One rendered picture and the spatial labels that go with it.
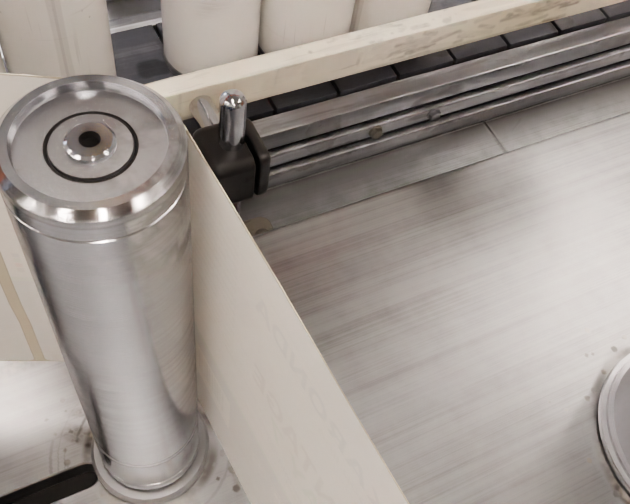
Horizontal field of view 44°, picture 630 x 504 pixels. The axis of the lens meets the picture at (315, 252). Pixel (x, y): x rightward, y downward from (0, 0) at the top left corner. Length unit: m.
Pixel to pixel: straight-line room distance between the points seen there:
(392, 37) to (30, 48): 0.18
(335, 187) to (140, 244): 0.30
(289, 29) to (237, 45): 0.03
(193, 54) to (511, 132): 0.21
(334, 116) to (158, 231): 0.28
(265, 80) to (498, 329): 0.17
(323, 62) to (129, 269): 0.26
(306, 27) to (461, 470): 0.23
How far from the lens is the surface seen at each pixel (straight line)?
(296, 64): 0.39
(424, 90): 0.45
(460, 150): 0.49
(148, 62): 0.44
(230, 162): 0.34
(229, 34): 0.40
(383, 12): 0.44
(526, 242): 0.40
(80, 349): 0.20
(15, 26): 0.37
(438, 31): 0.43
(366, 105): 0.43
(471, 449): 0.34
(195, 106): 0.38
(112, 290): 0.17
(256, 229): 0.43
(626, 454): 0.35
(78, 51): 0.38
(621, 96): 0.57
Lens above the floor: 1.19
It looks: 57 degrees down
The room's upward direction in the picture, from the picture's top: 12 degrees clockwise
